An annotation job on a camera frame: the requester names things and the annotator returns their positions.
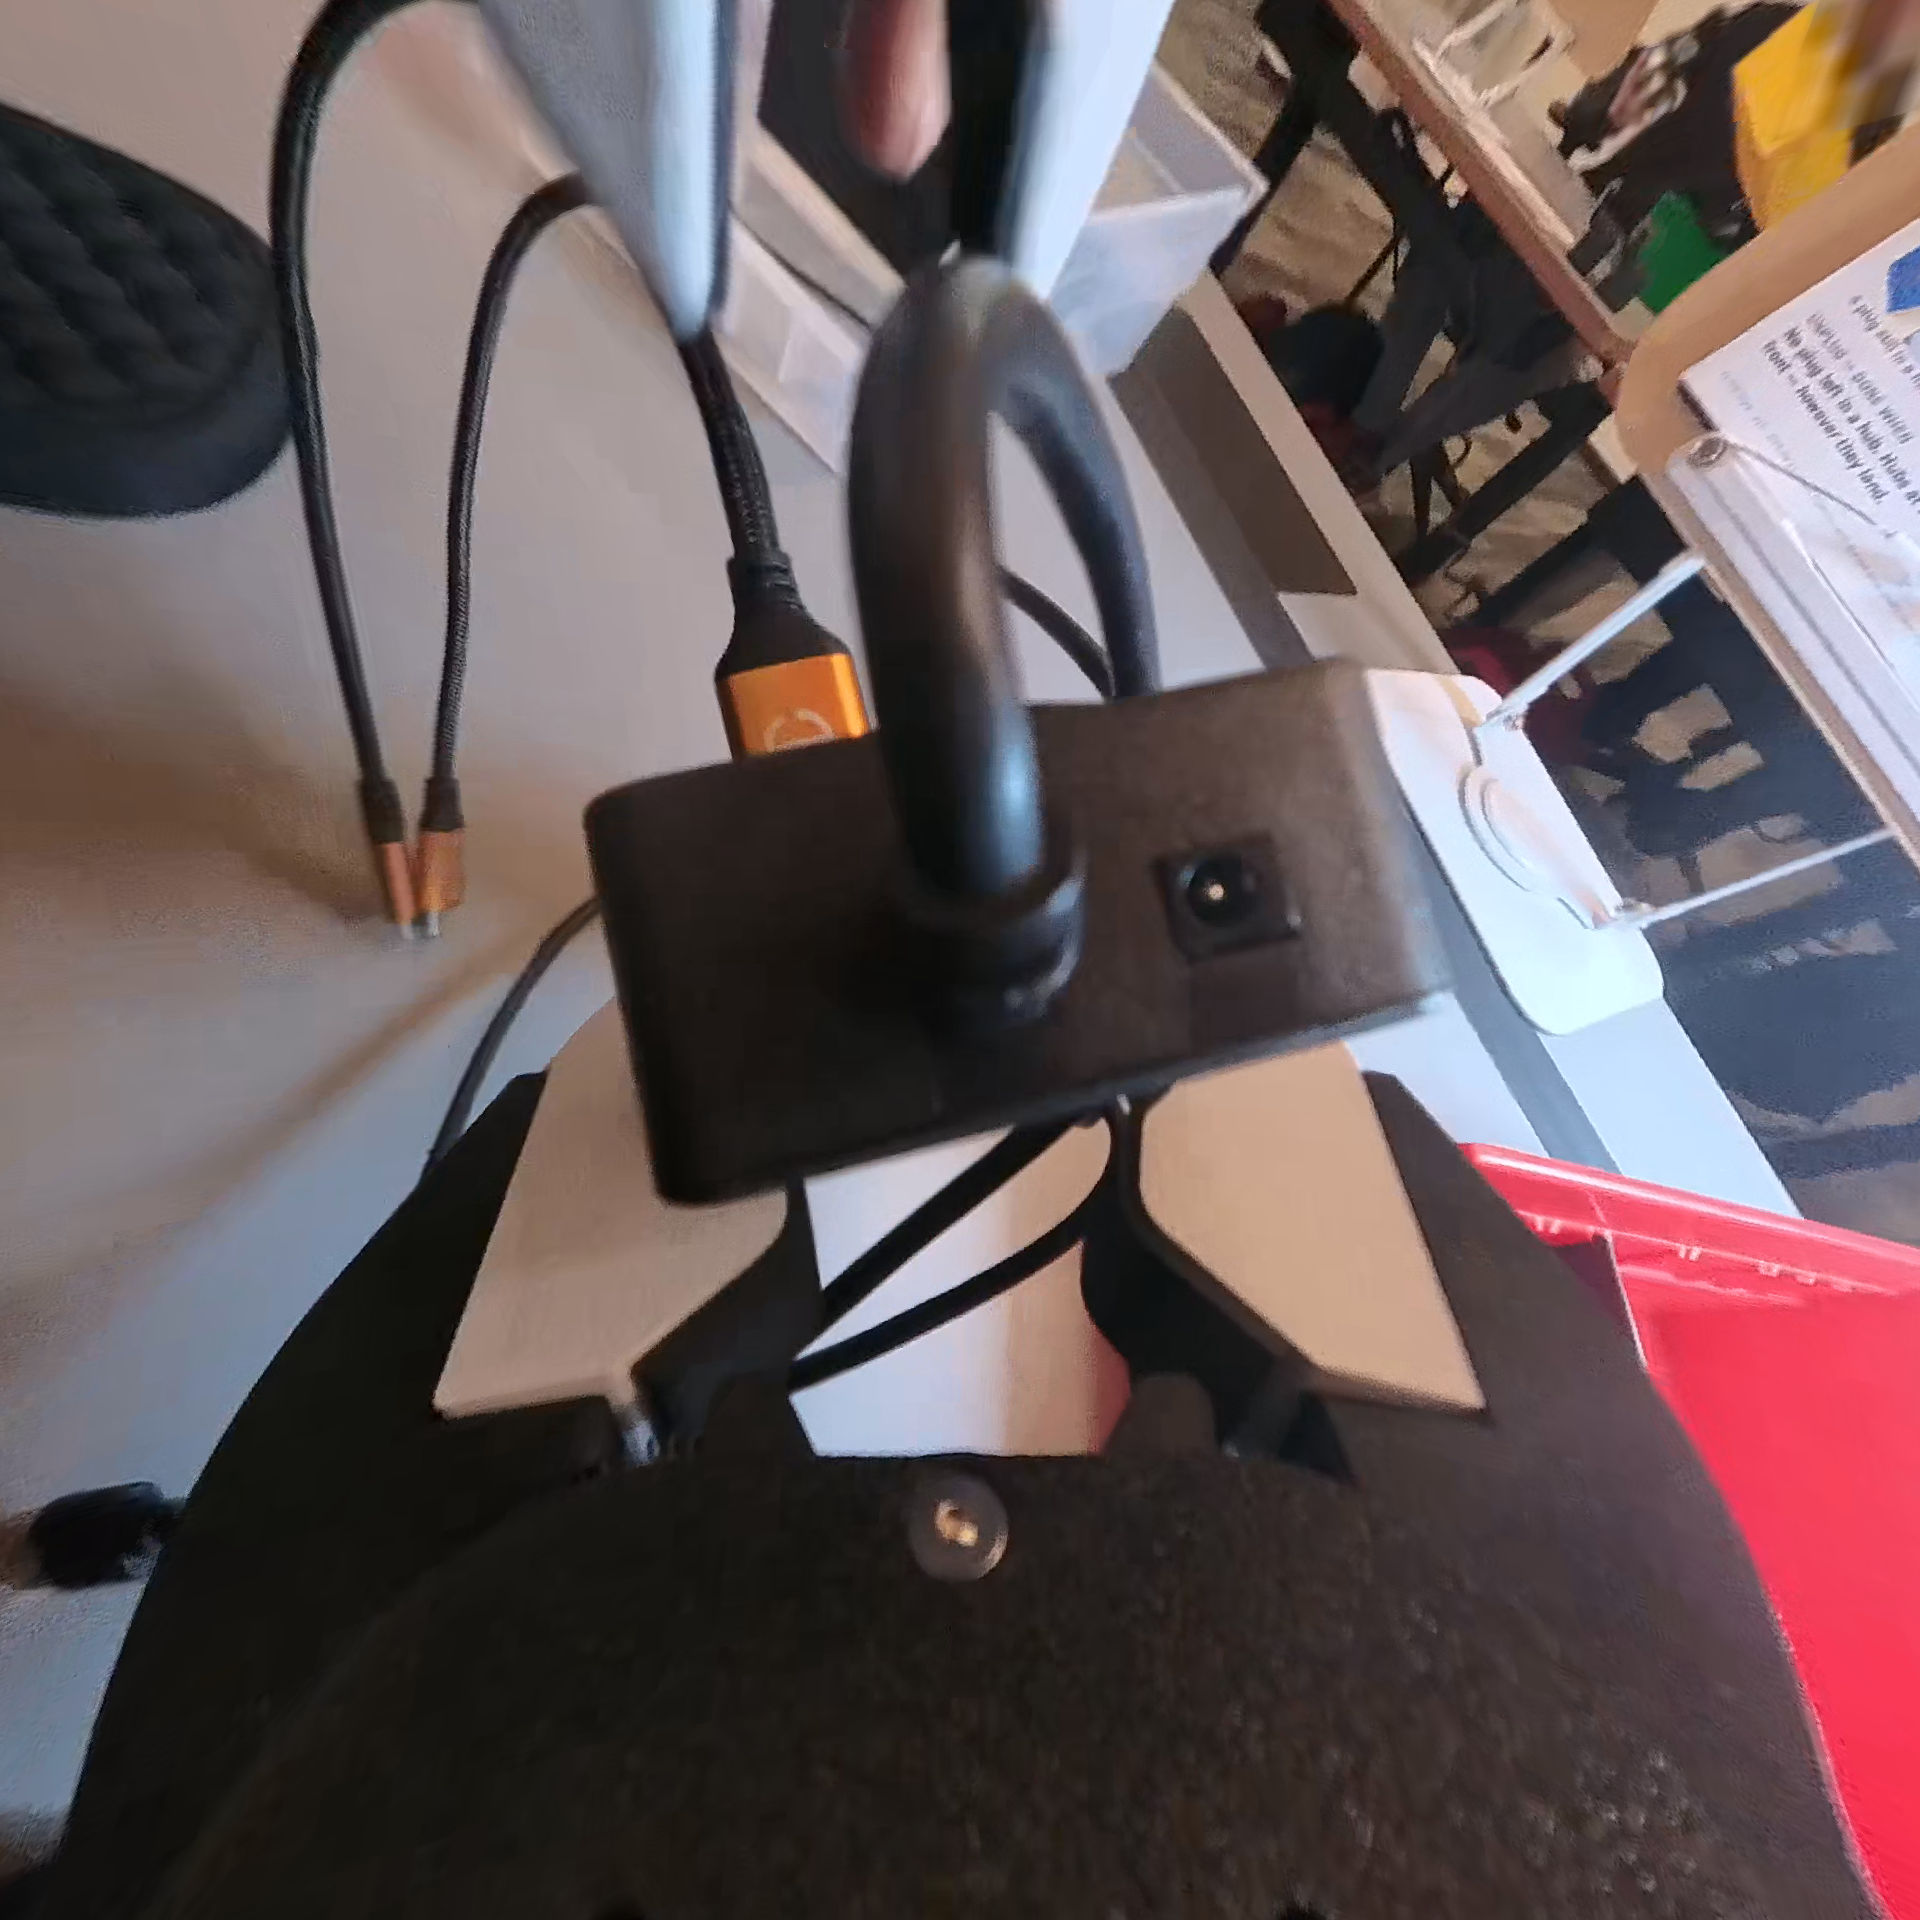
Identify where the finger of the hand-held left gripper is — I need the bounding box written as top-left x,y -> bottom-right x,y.
955,0 -> 1179,299
480,0 -> 740,345

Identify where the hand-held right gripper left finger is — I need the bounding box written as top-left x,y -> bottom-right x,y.
433,1000 -> 830,1429

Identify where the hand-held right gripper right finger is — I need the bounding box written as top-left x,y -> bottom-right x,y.
1080,1045 -> 1489,1445

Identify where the black braided usb cable orange plug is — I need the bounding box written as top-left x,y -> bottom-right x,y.
675,322 -> 878,763
413,173 -> 602,945
266,0 -> 498,945

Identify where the small black plug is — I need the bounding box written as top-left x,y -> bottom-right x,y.
30,1484 -> 183,1589

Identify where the person's left hand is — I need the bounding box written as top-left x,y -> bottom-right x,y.
848,0 -> 952,173

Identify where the clear plastic box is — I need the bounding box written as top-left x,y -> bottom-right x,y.
715,60 -> 1270,470

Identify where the background work table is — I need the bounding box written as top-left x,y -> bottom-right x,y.
1252,0 -> 1644,594

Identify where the clear sign holder white base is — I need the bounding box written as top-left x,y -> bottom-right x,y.
1366,225 -> 1920,1042

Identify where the red plastic bin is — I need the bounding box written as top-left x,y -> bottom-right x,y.
1460,1143 -> 1920,1920

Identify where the black quilted seat cushion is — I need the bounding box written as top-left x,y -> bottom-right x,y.
0,103 -> 295,519

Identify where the green object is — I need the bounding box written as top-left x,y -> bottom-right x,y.
1636,197 -> 1751,315

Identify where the round wooden table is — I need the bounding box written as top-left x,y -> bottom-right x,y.
1617,152 -> 1920,484

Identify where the yellow object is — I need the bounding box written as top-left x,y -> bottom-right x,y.
1731,0 -> 1920,227

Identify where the printed paper sheet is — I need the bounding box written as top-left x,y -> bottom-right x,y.
1681,225 -> 1920,549

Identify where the thin black cable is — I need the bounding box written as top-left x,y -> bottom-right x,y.
816,1107 -> 1130,1305
427,892 -> 605,1178
788,1209 -> 1098,1389

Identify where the thick black hub cable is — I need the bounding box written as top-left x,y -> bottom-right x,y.
844,256 -> 1166,1045

